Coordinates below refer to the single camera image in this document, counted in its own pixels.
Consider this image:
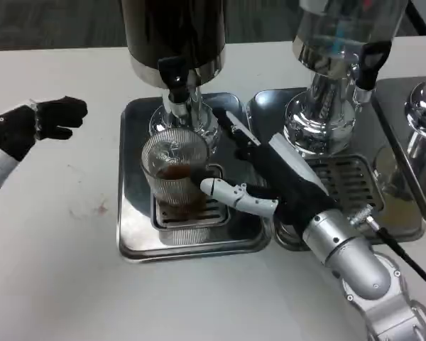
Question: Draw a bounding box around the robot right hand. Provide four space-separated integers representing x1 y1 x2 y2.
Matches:
190 106 347 237

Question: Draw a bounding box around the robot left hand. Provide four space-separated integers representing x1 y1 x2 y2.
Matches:
0 95 89 165

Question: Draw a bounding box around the clear ribbed glass cup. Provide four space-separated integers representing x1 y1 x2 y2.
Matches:
140 128 212 216

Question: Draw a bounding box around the slotted steel drip grid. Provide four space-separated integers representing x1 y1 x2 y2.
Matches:
151 163 231 232
307 154 386 214

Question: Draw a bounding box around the steel drip tray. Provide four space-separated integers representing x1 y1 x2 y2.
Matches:
371 76 426 230
246 88 426 249
117 92 273 263

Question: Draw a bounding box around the black tap lever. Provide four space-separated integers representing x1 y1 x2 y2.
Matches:
158 56 190 96
356 40 393 90

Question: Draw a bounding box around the dark tank drink dispenser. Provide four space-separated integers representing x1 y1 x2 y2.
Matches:
119 0 228 148

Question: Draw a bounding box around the clear tank drink dispenser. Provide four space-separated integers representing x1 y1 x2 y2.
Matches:
283 0 409 157

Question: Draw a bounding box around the black metal rod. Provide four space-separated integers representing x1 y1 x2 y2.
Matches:
406 0 426 36

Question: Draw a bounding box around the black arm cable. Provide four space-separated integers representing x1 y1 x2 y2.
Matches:
349 205 426 285

